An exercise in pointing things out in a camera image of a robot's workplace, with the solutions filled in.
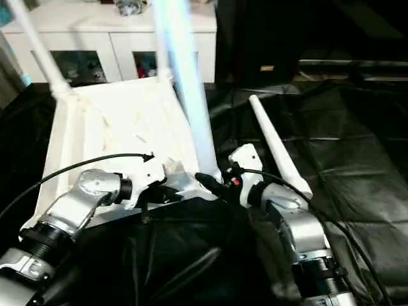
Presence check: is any white upturned plastic table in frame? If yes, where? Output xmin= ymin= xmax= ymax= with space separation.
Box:
xmin=32 ymin=76 xmax=221 ymax=229

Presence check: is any white plastic table leg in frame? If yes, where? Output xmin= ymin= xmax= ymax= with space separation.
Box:
xmin=3 ymin=0 xmax=72 ymax=98
xmin=163 ymin=0 xmax=222 ymax=182
xmin=152 ymin=0 xmax=174 ymax=82
xmin=249 ymin=94 xmax=313 ymax=200

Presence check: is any black work mat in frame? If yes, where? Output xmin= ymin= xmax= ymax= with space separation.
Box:
xmin=0 ymin=76 xmax=408 ymax=306

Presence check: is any white glass-door cabinet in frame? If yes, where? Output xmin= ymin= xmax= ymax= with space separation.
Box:
xmin=0 ymin=0 xmax=217 ymax=87

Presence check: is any grey crumpled object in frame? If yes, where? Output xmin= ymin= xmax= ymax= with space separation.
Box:
xmin=117 ymin=0 xmax=149 ymax=17

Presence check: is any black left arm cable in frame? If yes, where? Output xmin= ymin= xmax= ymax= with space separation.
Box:
xmin=0 ymin=152 xmax=156 ymax=221

